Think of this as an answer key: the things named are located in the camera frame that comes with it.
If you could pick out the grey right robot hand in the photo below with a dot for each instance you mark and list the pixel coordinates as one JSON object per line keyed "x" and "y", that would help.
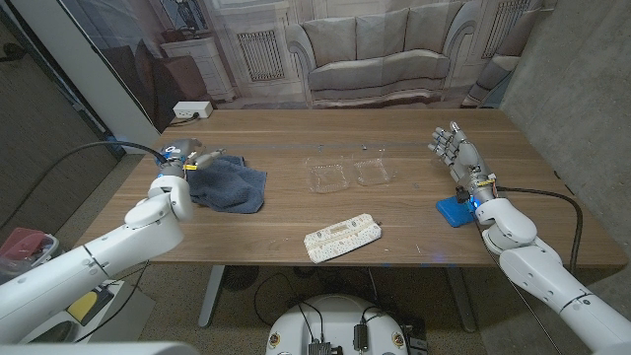
{"x": 463, "y": 158}

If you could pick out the storage bin with red lid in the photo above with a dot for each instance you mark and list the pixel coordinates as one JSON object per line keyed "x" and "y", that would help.
{"x": 24, "y": 246}

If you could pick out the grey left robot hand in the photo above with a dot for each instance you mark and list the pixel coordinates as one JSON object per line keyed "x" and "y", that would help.
{"x": 180, "y": 155}

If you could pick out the printed living room backdrop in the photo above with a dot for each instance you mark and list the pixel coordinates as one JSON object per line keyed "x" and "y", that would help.
{"x": 374, "y": 54}

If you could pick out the white power strip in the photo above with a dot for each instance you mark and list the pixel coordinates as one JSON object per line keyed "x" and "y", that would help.
{"x": 191, "y": 108}

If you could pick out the grey metal table leg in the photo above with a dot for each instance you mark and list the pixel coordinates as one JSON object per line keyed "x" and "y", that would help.
{"x": 462, "y": 301}
{"x": 212, "y": 296}

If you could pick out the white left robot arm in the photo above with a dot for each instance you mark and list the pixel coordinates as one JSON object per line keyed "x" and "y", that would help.
{"x": 148, "y": 227}

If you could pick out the clear plastic clamshell container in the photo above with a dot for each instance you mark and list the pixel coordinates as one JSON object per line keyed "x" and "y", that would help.
{"x": 328, "y": 177}
{"x": 373, "y": 171}

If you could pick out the black round floor fan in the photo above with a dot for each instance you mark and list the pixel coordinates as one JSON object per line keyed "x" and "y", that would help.
{"x": 240, "y": 277}

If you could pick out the white patterned pen case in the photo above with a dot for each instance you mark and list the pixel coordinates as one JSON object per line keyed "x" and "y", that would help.
{"x": 342, "y": 237}

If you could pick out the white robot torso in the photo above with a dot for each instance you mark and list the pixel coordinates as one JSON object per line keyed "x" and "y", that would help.
{"x": 335, "y": 320}

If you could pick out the blue towel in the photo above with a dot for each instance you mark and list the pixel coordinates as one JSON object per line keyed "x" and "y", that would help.
{"x": 231, "y": 190}

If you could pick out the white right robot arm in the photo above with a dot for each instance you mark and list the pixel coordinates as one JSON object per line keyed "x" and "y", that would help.
{"x": 542, "y": 271}

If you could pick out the blue flat plastic object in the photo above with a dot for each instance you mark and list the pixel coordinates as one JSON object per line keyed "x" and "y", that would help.
{"x": 451, "y": 209}

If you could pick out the yellow and black device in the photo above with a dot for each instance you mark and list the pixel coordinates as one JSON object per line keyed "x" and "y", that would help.
{"x": 84, "y": 305}

